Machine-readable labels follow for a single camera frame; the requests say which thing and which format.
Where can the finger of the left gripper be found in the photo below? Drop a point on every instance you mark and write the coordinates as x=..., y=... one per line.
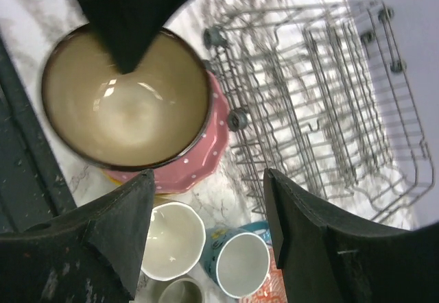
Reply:
x=128, y=27

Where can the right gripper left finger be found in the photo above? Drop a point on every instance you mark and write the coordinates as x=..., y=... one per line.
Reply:
x=91, y=254

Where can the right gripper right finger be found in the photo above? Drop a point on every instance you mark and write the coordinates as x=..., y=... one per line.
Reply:
x=327, y=254

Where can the red and blue patterned bowl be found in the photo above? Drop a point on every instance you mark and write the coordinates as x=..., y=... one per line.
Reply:
x=272, y=290

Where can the dark patterned bowl cream inside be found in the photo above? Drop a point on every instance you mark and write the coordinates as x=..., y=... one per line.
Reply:
x=126, y=122

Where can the grey wire dish rack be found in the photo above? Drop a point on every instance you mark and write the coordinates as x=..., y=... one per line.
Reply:
x=321, y=93

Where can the yellow plate under pink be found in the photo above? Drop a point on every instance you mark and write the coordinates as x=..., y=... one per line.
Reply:
x=113, y=178

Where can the blue mug white inside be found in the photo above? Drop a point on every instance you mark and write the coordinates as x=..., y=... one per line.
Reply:
x=237, y=260

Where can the small grey-brown cup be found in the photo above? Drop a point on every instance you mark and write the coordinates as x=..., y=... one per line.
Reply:
x=184, y=289

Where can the pink polka dot plate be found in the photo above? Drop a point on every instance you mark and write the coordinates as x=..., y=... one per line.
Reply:
x=202, y=160

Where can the cream mug yellow handle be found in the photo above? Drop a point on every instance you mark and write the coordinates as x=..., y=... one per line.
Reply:
x=175, y=240

